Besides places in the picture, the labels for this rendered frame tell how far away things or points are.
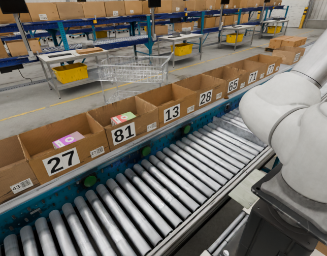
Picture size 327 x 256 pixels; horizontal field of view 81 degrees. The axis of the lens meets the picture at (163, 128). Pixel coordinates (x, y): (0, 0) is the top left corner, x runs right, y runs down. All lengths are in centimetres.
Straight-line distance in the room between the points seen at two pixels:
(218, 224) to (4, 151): 167
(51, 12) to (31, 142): 447
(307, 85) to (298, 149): 20
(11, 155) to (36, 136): 16
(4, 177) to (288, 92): 115
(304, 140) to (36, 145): 131
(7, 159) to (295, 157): 137
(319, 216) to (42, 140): 133
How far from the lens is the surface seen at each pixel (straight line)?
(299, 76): 69
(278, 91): 67
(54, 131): 138
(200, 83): 204
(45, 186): 116
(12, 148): 138
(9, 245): 123
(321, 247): 114
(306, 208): 65
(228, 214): 203
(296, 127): 58
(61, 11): 565
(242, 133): 163
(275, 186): 67
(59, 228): 115
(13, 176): 113
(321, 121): 54
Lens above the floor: 164
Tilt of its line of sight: 33 degrees down
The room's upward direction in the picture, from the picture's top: 2 degrees counter-clockwise
